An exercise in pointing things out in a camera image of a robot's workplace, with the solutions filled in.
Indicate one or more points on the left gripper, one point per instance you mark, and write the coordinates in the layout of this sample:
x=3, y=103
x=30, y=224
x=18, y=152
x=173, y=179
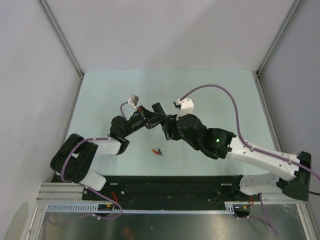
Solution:
x=148, y=115

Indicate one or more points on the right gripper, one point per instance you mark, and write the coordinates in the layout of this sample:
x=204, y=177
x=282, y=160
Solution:
x=167, y=128

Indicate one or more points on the black remote control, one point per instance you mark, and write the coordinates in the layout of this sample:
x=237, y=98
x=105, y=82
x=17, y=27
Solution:
x=161, y=118

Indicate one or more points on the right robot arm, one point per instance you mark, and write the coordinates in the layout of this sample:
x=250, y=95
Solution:
x=289, y=172

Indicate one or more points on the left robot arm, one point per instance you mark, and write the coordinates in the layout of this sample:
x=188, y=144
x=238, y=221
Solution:
x=74, y=158

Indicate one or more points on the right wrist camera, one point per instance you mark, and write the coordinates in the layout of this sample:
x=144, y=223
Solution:
x=185, y=107

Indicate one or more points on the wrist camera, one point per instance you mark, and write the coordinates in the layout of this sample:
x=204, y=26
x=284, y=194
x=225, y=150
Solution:
x=185, y=107
x=133, y=101

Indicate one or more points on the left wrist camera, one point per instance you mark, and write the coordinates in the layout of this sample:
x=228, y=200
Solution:
x=133, y=101

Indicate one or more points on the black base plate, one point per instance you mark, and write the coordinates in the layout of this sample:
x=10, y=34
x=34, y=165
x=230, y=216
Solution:
x=172, y=190

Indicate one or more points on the grey slotted cable duct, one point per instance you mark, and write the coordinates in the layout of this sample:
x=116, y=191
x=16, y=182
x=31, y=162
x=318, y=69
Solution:
x=105, y=208

